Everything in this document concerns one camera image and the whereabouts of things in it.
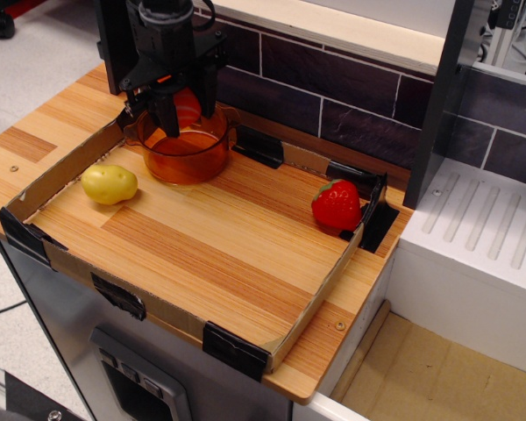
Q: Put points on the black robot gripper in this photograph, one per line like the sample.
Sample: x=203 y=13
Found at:
x=173 y=53

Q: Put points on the cardboard fence with black tape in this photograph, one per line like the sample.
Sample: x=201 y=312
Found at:
x=236 y=266

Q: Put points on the dark grey vertical post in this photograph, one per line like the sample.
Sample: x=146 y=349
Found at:
x=461 y=48

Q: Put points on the grey toy oven front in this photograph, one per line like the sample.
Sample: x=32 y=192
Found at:
x=126 y=369

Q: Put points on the orange transparent plastic pot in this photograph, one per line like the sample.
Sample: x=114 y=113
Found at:
x=198 y=154

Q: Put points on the white toy sink drainboard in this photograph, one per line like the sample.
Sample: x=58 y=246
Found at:
x=460 y=265

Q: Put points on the salmon nigiri sushi toy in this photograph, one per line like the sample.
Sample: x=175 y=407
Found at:
x=187 y=106

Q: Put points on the black caster wheel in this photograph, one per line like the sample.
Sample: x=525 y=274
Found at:
x=7 y=26

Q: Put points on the yellow toy potato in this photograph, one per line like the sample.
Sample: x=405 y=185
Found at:
x=109 y=184

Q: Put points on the red toy strawberry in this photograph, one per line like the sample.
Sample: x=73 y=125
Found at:
x=337 y=205

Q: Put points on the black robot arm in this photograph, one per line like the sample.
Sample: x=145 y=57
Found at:
x=174 y=53

